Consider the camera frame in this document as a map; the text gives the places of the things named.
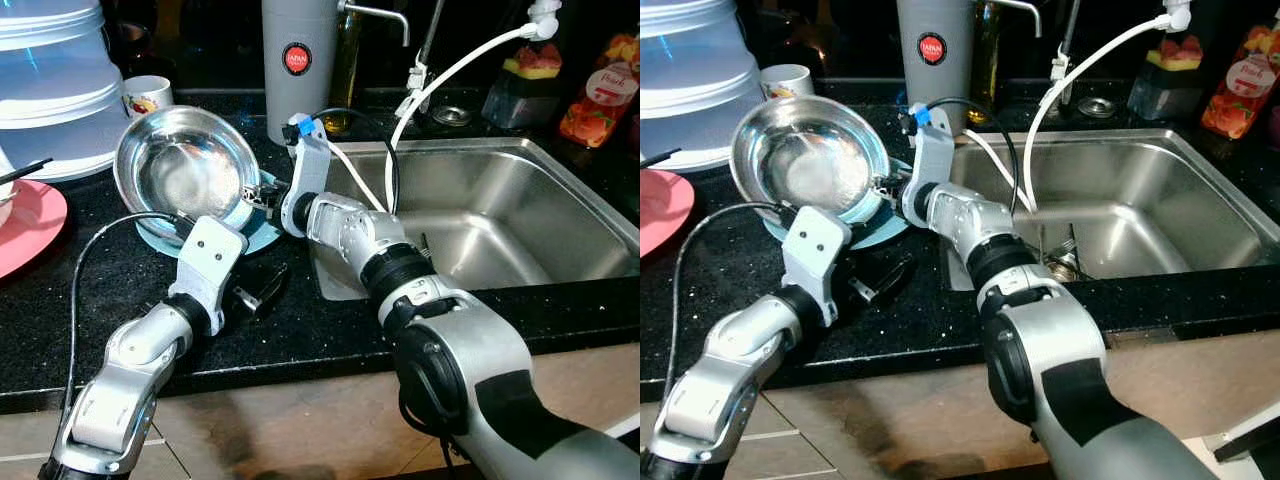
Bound stainless steel bowl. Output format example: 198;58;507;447
112;104;264;237
729;94;892;224

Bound steel kitchen faucet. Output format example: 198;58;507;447
1047;0;1087;110
404;0;452;122

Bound teal plate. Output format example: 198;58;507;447
134;170;287;257
764;160;912;250

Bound grey cylindrical water filter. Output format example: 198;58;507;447
896;0;1044;137
261;0;412;147

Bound white printed mug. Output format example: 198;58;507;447
119;74;175;122
757;63;817;102

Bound oil bottle with green cap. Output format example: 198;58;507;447
964;0;1002;127
320;0;367;137

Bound translucent stacked plastic containers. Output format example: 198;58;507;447
640;0;767;174
0;0;137;184

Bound pink plate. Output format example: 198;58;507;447
640;167;697;260
0;179;70;282

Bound stainless steel sink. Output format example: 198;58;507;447
944;127;1280;292
309;134;641;302

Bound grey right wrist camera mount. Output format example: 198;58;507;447
904;102;957;227
282;112;334;237

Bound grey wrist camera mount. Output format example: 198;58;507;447
779;204;854;302
174;214;249;312
282;112;334;237
904;102;957;227

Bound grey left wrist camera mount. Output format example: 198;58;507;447
779;204;854;302
174;214;249;312

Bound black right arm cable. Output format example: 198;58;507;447
304;106;402;217
924;96;1022;217

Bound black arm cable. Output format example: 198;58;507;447
664;199;802;402
924;96;1022;217
59;209;207;422
304;106;402;217

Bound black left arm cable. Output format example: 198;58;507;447
664;199;802;402
59;209;207;422

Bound white hose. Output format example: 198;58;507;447
324;0;562;217
964;0;1192;217

